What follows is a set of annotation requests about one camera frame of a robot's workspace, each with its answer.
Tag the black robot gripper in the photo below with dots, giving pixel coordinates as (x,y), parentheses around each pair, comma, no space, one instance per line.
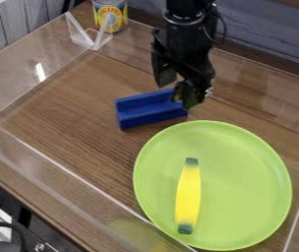
(179,53)

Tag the blue cross-shaped block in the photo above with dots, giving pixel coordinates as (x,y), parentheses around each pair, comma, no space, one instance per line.
(147,108)

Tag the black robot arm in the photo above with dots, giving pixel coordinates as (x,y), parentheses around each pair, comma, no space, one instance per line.
(190,9)

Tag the green round plate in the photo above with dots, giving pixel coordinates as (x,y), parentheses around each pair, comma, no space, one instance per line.
(245,180)

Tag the yellow printed can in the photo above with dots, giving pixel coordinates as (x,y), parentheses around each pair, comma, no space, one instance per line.
(113,11)

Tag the yellow toy banana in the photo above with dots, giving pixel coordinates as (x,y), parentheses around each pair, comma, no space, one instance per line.
(189,195)

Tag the clear acrylic enclosure wall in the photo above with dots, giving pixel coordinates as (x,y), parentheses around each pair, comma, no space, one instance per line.
(67,158)

